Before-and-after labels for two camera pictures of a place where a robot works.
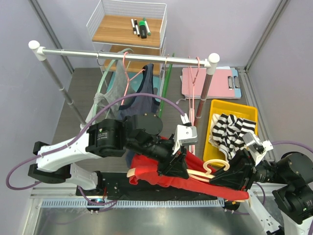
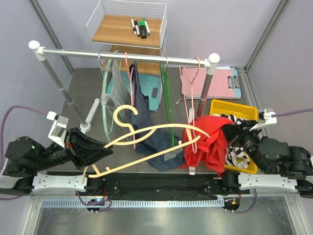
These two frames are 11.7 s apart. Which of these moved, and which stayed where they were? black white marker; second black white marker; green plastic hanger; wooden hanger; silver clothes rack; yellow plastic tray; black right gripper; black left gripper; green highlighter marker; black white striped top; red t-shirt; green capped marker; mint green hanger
Moved: red t-shirt; black left gripper; green plastic hanger; wooden hanger; black right gripper; mint green hanger
Stayed: green capped marker; silver clothes rack; second black white marker; black white striped top; black white marker; green highlighter marker; yellow plastic tray
